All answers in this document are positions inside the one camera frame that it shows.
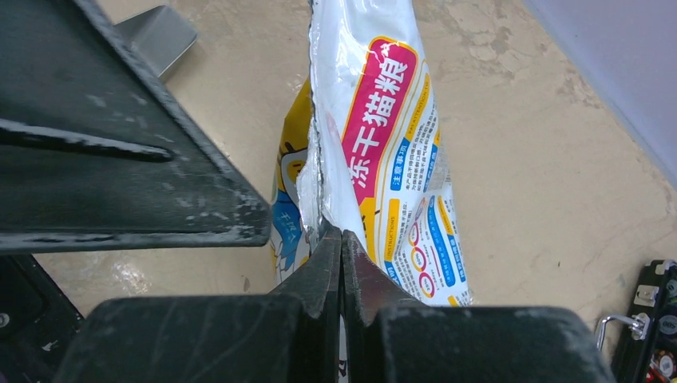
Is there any black poker chip case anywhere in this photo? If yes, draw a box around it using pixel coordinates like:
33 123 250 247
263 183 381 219
596 259 676 383

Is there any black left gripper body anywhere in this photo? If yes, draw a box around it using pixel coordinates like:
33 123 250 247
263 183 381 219
1 255 84 382

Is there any metal food scoop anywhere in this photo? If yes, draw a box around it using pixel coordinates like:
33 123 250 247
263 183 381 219
115 4 199 82

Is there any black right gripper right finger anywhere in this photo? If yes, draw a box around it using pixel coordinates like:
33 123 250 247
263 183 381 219
342 231 613 382

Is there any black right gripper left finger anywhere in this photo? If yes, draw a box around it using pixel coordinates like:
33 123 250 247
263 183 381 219
55 227 342 382

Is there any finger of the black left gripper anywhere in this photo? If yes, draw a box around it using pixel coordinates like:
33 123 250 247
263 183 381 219
1 1 271 255

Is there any cat food bag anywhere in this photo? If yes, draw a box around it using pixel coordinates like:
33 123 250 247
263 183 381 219
269 0 473 308

